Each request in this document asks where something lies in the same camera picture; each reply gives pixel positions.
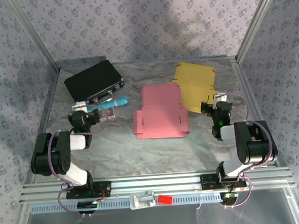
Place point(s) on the teal blue tube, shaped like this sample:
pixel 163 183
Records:
pixel 118 101

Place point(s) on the aluminium frame post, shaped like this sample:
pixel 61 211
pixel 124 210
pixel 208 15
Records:
pixel 256 19
pixel 33 32

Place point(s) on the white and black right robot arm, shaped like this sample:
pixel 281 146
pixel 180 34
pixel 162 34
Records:
pixel 252 141

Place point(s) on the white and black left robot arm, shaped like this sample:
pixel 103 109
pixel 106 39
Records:
pixel 50 153

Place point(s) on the aluminium frame bar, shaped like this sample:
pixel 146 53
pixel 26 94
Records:
pixel 247 90
pixel 49 108

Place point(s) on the aluminium mounting rail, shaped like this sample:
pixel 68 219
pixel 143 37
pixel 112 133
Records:
pixel 156 184

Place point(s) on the shiny metal sheet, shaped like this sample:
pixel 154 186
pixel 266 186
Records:
pixel 158 220

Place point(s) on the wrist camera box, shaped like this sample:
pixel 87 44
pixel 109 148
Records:
pixel 78 105
pixel 220 97

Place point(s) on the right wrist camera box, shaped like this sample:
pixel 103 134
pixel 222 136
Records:
pixel 220 97

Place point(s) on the pink paper box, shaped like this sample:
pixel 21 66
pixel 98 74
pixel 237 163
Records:
pixel 162 111

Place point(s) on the small black right circuit board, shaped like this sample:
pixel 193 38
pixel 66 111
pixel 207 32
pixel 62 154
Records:
pixel 229 197

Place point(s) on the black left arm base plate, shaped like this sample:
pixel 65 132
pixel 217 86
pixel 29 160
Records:
pixel 106 189

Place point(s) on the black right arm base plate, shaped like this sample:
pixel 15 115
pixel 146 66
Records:
pixel 207 182

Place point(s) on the black hard case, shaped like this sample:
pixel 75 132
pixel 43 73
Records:
pixel 91 80

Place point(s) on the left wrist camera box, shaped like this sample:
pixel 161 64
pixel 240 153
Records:
pixel 78 105

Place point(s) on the small purple card box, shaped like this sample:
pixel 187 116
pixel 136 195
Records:
pixel 107 114

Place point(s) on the red plastic block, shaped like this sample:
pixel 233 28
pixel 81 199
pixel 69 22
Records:
pixel 165 200

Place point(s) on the small black circuit board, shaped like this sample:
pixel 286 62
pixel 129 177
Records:
pixel 86 204
pixel 229 197

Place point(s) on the white plastic bracket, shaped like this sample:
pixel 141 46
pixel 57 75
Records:
pixel 142 200

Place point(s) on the small black left circuit board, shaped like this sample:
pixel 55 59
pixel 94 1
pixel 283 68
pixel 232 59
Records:
pixel 86 204

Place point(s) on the yellow paper box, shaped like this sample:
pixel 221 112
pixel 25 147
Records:
pixel 193 86

